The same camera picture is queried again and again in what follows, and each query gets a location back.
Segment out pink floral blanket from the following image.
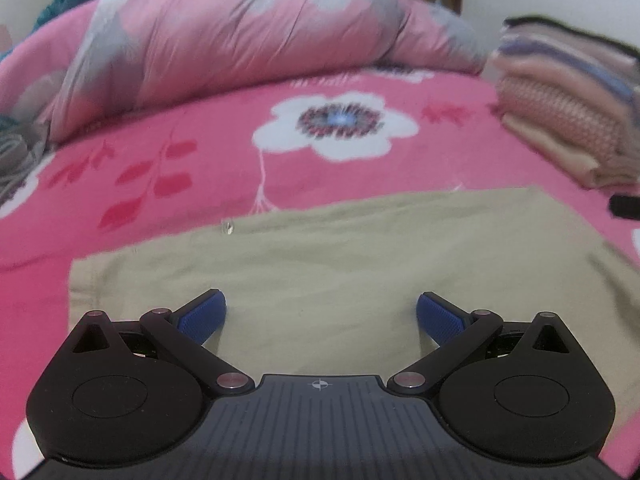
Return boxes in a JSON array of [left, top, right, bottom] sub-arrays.
[[0, 60, 640, 480]]

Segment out pink floral quilt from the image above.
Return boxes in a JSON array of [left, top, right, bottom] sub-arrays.
[[0, 0, 488, 143]]

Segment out stack of folded clothes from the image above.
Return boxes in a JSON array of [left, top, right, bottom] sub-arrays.
[[487, 15, 640, 191]]

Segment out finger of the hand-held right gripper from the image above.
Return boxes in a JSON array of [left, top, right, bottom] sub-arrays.
[[611, 195, 640, 221]]

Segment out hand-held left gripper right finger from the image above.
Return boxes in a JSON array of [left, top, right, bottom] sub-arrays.
[[387, 291, 571, 396]]

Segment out beige pants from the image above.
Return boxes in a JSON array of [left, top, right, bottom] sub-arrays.
[[67, 187, 640, 441]]

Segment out grey plaid clothes pile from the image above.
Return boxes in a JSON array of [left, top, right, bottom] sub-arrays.
[[0, 125, 51, 206]]

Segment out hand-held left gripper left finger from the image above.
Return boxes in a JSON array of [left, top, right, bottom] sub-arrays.
[[70, 288, 255, 396]]

